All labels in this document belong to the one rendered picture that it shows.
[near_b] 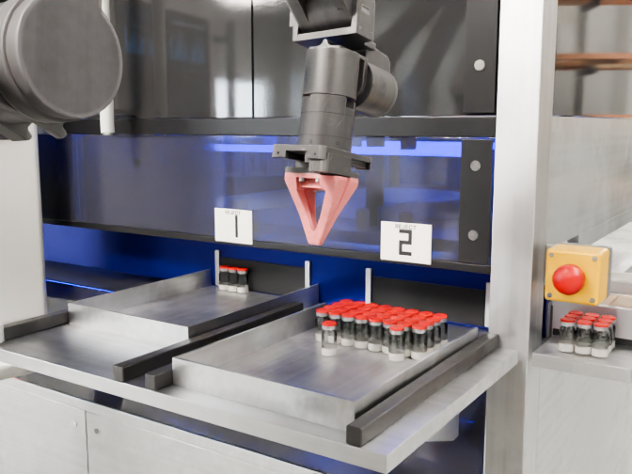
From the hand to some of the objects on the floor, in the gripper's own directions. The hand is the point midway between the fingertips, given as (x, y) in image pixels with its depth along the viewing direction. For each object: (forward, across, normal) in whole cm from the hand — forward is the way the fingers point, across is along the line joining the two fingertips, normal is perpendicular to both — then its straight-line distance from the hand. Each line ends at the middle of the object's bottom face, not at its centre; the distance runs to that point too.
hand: (316, 237), depth 77 cm
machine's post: (+100, -55, +10) cm, 115 cm away
